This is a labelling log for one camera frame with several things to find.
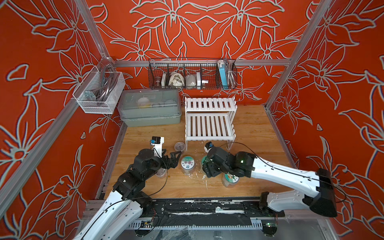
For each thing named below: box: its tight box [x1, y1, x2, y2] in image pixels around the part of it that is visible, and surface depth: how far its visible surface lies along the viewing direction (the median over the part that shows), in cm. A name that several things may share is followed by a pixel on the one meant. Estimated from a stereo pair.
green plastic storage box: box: [117, 88, 182, 127], surface depth 100 cm
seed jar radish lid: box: [221, 173, 240, 189], surface depth 76 cm
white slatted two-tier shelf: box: [184, 96, 238, 151], surface depth 89 cm
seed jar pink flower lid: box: [180, 155, 195, 176], surface depth 83 cm
